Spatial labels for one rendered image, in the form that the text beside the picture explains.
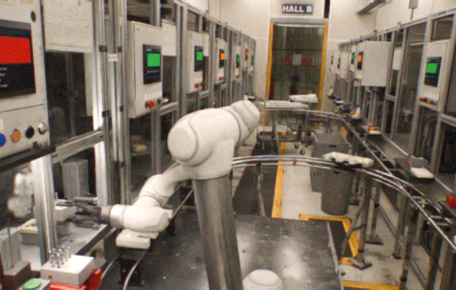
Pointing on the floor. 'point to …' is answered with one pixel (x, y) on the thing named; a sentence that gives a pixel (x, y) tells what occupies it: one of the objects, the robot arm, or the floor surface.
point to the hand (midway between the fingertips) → (65, 210)
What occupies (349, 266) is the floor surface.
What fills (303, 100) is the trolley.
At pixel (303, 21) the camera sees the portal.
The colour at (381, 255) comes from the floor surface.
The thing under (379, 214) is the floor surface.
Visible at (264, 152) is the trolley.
